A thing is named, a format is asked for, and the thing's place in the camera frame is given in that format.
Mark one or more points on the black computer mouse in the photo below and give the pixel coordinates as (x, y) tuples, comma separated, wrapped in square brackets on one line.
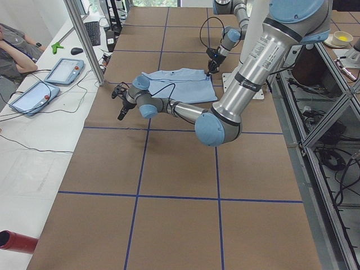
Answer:
[(76, 51)]

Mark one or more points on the black label box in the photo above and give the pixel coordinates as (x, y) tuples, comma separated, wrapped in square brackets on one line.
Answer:
[(110, 40)]

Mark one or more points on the green plastic tool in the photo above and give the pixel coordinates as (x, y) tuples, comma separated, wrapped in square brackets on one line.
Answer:
[(55, 47)]

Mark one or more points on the aluminium frame post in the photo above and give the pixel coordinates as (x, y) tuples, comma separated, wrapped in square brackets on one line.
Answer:
[(79, 27)]

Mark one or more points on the blue teach pendant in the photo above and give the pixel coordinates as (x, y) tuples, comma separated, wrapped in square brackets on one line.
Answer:
[(35, 98), (65, 71)]

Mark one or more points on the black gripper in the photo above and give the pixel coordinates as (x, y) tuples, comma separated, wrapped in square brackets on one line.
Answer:
[(215, 60), (126, 104)]

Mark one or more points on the light blue t-shirt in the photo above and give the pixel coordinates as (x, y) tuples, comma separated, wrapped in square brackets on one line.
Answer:
[(190, 86)]

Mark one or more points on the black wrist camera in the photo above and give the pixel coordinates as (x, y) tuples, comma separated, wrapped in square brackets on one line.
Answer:
[(120, 90), (212, 53)]

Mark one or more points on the near blue teach pendant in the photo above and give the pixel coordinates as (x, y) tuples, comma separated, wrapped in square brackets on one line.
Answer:
[(35, 98)]

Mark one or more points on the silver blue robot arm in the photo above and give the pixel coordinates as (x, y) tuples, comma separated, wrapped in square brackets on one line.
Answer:
[(230, 35), (288, 23)]

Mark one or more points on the black keyboard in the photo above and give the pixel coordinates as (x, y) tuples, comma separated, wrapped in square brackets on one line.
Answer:
[(93, 31)]

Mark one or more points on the red cylinder bottle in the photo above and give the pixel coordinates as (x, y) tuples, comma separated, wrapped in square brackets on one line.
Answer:
[(17, 242)]

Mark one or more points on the seated person in grey shirt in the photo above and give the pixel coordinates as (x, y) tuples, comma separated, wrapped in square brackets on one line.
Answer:
[(19, 54)]

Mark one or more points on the far blue teach pendant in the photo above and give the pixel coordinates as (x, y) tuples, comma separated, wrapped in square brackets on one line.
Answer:
[(65, 71)]

